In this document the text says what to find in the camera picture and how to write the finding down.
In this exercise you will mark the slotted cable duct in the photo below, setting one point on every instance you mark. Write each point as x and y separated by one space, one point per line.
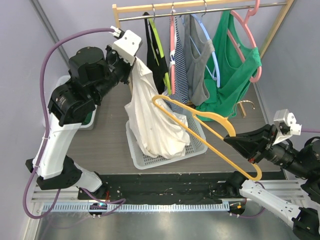
92 207

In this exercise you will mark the light blue hanger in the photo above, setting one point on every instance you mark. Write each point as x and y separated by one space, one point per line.
199 54

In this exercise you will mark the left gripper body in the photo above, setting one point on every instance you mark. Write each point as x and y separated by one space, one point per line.
121 70

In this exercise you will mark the lime green hanger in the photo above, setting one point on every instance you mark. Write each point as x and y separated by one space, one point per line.
160 45

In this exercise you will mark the pink plastic hanger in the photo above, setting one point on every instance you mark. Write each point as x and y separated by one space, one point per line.
244 24

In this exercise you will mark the grey tank top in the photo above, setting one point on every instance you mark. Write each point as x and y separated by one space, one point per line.
198 92

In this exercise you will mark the black tank top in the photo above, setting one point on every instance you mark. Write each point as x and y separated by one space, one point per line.
155 62

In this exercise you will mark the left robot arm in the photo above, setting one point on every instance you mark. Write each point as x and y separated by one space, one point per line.
93 73

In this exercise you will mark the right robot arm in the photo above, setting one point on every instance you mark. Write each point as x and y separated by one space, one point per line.
304 167

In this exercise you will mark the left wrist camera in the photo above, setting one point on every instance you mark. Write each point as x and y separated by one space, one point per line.
127 44

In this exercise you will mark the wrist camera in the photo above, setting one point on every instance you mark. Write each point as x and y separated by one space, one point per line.
286 125
127 44

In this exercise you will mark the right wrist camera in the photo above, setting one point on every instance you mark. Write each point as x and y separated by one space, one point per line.
286 125

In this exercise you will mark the coral pink hanger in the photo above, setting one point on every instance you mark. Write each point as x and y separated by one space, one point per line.
172 51

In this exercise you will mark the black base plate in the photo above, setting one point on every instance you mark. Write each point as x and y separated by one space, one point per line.
172 188

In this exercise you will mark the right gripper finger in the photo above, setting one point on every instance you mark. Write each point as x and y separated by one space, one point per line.
247 146
263 131

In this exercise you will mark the green cloth in basket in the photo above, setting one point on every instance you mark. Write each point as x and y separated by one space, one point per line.
88 119

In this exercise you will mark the green tank top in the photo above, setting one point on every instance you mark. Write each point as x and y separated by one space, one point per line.
237 64

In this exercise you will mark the striped blue white tank top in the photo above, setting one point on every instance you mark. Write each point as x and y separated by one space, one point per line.
181 83

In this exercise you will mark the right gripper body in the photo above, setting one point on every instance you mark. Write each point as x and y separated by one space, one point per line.
261 147

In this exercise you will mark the grey corner frame post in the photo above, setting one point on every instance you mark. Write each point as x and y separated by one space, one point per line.
49 28

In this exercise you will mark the white left laundry basket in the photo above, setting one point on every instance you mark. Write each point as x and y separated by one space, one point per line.
67 110

